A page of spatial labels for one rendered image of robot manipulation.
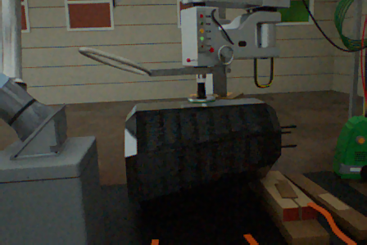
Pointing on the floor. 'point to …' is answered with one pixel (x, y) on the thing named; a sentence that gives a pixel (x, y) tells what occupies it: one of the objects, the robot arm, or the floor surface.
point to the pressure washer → (352, 149)
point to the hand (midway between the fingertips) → (105, 2)
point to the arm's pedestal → (52, 197)
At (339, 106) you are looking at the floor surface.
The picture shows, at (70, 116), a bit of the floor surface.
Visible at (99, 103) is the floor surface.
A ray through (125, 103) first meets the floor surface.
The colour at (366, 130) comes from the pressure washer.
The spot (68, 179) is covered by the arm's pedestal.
